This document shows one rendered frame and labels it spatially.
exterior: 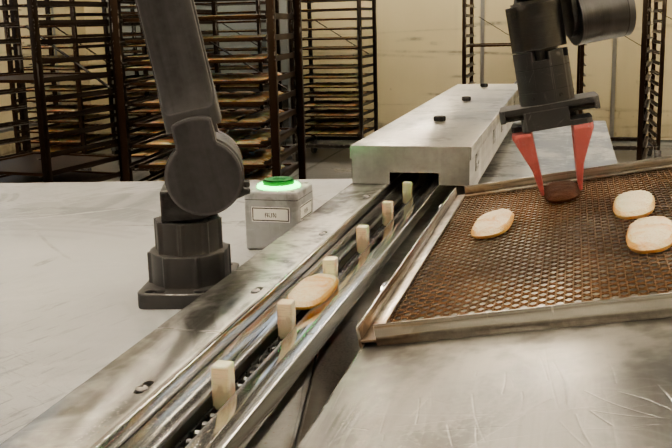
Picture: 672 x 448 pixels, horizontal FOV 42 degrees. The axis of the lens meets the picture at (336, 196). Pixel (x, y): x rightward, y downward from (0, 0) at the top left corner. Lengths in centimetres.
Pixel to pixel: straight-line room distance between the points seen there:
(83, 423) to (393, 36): 747
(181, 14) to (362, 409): 51
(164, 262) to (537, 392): 52
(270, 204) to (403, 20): 689
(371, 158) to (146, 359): 71
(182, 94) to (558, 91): 38
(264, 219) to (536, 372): 64
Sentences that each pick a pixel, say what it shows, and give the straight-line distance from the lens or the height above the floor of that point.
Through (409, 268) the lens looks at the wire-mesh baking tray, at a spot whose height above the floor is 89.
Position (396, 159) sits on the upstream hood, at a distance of 129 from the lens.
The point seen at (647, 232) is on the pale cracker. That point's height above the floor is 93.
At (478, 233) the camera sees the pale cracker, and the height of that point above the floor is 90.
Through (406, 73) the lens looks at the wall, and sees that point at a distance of 794.
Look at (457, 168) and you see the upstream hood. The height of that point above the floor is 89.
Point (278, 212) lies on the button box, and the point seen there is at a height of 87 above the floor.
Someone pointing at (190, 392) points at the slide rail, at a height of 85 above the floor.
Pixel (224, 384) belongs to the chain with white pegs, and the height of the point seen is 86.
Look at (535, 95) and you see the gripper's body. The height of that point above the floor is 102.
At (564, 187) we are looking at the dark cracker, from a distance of 96.
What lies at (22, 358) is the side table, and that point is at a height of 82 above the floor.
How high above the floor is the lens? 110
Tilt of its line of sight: 11 degrees down
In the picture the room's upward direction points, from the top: 1 degrees counter-clockwise
